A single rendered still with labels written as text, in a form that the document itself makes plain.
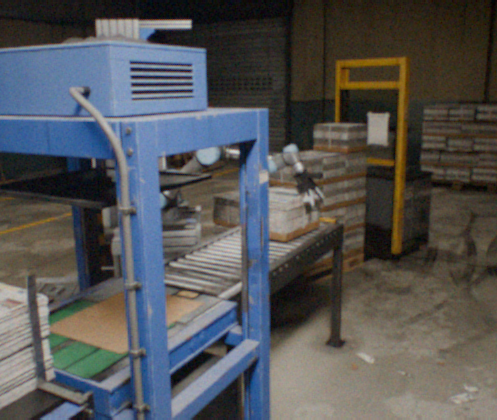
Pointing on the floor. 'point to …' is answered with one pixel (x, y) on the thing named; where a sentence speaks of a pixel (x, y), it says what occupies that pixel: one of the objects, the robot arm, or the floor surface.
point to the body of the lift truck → (375, 180)
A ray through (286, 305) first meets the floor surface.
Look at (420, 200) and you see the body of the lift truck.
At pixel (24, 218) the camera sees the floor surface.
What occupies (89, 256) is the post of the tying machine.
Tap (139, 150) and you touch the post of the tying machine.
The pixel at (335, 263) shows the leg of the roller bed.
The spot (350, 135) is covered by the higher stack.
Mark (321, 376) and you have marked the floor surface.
